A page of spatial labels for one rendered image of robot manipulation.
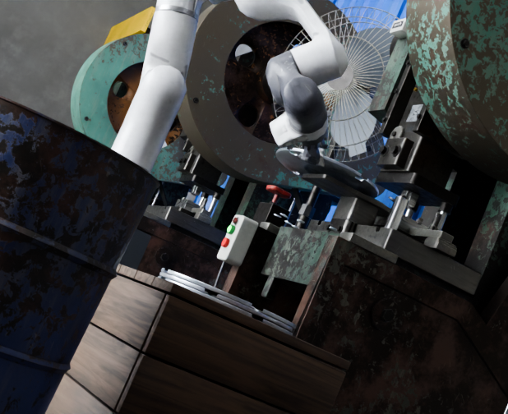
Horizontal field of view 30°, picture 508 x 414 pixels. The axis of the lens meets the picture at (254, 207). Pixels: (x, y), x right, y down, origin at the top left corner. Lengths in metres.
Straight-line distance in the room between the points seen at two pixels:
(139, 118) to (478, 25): 0.81
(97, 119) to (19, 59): 3.64
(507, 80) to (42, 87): 7.10
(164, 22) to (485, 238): 1.02
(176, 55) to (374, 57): 1.25
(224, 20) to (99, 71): 1.71
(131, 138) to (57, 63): 6.80
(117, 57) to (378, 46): 2.33
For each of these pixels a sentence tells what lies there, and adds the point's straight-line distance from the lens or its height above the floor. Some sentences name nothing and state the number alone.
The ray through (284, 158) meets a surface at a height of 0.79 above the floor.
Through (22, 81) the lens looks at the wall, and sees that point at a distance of 9.03.
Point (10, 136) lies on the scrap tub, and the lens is 1.36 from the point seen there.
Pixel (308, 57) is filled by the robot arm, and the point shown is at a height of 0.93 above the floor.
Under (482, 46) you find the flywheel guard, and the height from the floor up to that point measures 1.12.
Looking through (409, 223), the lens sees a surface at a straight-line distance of 2.59.
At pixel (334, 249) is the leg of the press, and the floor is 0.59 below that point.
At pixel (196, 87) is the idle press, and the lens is 3.82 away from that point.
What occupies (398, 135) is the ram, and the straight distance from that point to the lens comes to 2.69.
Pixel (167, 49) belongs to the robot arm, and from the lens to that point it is 2.38.
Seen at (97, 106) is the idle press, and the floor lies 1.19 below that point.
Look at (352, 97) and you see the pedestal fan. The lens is 3.47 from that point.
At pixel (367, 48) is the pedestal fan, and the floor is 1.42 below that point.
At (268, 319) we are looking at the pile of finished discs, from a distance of 1.81.
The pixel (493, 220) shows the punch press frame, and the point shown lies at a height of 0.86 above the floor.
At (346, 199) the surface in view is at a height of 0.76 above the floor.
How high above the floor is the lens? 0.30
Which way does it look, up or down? 8 degrees up
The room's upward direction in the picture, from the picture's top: 23 degrees clockwise
